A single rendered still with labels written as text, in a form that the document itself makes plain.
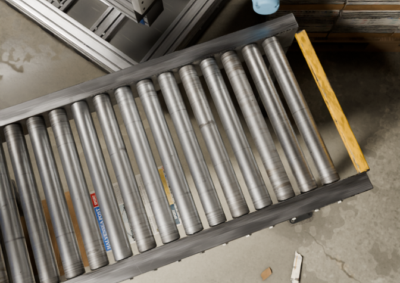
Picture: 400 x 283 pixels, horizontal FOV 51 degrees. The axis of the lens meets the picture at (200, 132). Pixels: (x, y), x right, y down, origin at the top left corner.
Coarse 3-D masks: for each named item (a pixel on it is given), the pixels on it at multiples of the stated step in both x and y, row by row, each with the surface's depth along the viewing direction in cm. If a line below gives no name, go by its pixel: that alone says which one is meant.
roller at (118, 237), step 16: (80, 112) 117; (80, 128) 116; (96, 144) 116; (96, 160) 114; (96, 176) 113; (96, 192) 112; (112, 192) 113; (112, 208) 111; (112, 224) 109; (112, 240) 109; (128, 240) 110; (128, 256) 108
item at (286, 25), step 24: (264, 24) 123; (288, 24) 123; (192, 48) 122; (216, 48) 122; (240, 48) 123; (120, 72) 120; (144, 72) 120; (48, 96) 119; (72, 96) 119; (0, 120) 117; (24, 120) 118; (48, 120) 124
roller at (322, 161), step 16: (272, 48) 122; (272, 64) 122; (288, 64) 121; (288, 80) 119; (288, 96) 119; (304, 112) 116; (304, 128) 116; (320, 144) 114; (320, 160) 113; (320, 176) 113; (336, 176) 112
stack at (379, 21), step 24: (288, 0) 165; (312, 0) 165; (336, 0) 165; (360, 0) 165; (384, 0) 165; (312, 24) 184; (336, 24) 183; (360, 24) 183; (384, 24) 182; (288, 48) 205; (336, 48) 206; (360, 48) 205; (384, 48) 204
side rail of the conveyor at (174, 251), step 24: (312, 192) 111; (336, 192) 110; (360, 192) 110; (240, 216) 109; (264, 216) 109; (288, 216) 109; (192, 240) 108; (216, 240) 108; (120, 264) 107; (144, 264) 107; (168, 264) 107
